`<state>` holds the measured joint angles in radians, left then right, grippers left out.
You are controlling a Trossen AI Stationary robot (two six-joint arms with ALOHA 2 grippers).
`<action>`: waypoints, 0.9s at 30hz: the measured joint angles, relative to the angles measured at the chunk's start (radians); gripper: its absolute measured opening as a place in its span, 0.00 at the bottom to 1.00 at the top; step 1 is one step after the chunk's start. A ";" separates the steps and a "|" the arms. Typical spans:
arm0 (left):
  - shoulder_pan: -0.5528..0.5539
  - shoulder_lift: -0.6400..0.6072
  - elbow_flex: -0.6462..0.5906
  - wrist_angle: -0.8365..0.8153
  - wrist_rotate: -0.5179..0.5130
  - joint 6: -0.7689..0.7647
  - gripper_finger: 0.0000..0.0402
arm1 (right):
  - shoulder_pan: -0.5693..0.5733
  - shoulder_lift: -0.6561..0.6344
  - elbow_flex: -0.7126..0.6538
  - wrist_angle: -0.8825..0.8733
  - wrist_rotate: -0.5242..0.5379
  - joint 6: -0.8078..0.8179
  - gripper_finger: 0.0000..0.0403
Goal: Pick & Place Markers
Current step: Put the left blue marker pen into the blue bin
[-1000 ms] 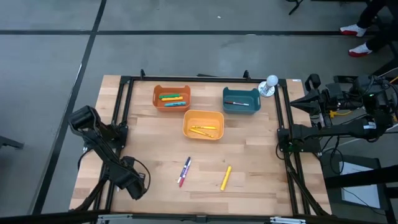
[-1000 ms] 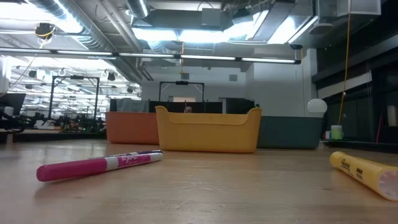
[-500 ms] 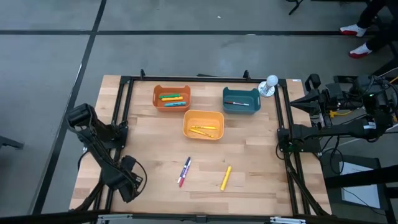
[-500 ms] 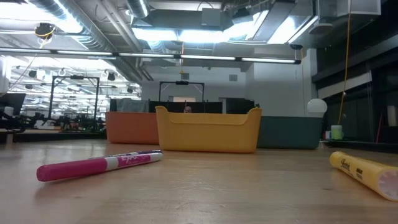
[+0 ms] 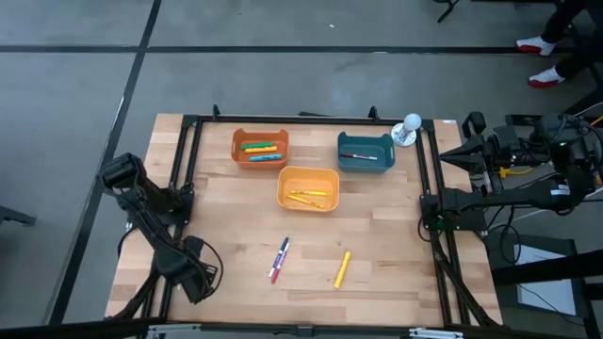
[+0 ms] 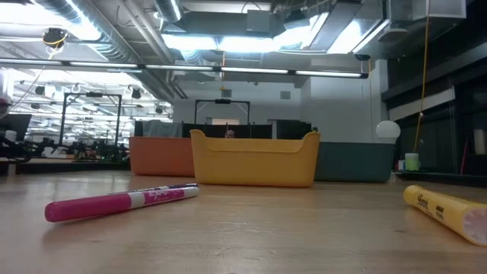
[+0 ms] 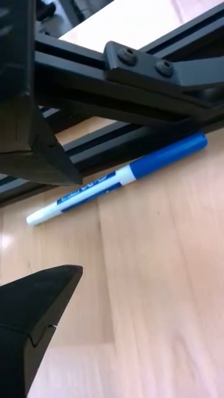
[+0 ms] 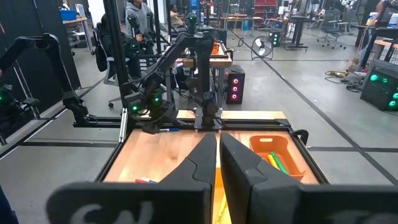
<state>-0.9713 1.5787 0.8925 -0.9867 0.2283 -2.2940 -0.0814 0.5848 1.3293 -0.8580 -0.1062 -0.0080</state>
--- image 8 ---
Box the green highlighter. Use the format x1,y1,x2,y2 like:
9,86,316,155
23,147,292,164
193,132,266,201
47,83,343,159
269,151,290,175

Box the red cabinet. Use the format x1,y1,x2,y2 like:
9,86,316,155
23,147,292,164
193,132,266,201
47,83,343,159
254,0,279,19

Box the orange plastic bin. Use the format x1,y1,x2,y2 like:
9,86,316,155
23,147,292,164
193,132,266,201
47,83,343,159
248,134,307,182

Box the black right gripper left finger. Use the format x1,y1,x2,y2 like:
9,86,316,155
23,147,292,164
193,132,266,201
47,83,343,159
46,133,218,224

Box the silver aluminium bracket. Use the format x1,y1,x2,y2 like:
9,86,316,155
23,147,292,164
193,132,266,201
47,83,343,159
119,107,129,144

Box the slim yellow highlighter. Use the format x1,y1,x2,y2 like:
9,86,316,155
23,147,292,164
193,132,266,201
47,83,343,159
216,201,228,224

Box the black background desk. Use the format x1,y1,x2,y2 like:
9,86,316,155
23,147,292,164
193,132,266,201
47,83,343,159
270,15,313,51

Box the black upright frame post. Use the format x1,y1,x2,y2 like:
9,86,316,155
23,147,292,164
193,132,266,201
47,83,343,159
103,0,133,125

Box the grey office chair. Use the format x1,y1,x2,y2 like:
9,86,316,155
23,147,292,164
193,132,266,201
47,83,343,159
317,8,358,50

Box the computer tower red lights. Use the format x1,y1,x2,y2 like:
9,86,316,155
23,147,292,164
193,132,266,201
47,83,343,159
224,64,246,105

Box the yellow Sharpie highlighter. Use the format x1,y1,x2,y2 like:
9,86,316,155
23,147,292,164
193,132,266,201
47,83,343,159
266,153,281,171

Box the person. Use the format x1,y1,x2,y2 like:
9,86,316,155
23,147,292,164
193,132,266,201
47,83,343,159
169,3,185,26
124,0,158,37

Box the computer tower green lights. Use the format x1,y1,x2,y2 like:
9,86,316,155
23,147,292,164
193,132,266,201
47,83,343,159
359,58,398,112

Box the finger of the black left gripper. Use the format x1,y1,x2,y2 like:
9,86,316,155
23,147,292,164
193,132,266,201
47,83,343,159
142,123,160,135

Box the black floor fan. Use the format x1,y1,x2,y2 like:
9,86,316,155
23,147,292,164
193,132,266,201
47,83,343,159
250,34,275,61

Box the wooden background robot table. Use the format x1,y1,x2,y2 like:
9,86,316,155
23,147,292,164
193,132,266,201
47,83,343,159
175,42,234,103

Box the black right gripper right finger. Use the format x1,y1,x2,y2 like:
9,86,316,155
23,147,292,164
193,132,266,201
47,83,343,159
220,133,398,224

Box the black aluminium table frame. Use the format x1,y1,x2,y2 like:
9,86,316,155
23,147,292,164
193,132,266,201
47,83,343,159
73,114,330,187

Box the blue box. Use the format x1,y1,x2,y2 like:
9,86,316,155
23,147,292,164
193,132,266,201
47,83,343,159
59,9,78,22

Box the black office chair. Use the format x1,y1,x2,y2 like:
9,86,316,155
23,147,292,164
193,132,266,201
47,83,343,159
92,14,124,109

